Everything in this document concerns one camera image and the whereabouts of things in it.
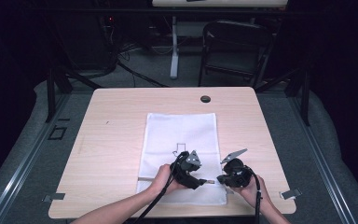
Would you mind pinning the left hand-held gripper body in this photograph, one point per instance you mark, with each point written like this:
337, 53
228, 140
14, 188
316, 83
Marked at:
183, 171

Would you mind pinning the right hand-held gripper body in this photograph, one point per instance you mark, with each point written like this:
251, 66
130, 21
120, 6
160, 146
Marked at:
237, 174

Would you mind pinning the white towel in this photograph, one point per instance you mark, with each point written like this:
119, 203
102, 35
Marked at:
181, 130

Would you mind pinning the person's left hand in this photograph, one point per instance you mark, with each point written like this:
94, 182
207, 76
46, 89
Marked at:
163, 183

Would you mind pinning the person's right hand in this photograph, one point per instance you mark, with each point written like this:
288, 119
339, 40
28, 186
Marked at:
254, 196

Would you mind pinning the grey tape piece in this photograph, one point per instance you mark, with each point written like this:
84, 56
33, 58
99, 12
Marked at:
55, 197
290, 193

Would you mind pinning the black table grommet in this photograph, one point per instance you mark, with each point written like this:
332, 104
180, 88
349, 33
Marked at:
205, 99

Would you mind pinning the black metal stand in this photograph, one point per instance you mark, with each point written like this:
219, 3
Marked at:
51, 93
305, 99

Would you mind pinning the white desk leg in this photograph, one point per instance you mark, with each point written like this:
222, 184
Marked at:
174, 53

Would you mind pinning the black tape strip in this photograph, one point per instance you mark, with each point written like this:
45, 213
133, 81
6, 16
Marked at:
64, 119

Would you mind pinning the black folding chair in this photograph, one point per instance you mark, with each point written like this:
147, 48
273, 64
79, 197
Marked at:
236, 37

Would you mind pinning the black tape square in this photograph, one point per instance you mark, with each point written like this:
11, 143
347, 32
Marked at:
50, 133

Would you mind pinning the dark equipment cabinet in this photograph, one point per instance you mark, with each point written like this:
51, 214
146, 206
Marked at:
87, 40

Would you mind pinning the aluminium floor rail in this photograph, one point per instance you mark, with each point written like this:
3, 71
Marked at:
21, 169
320, 168

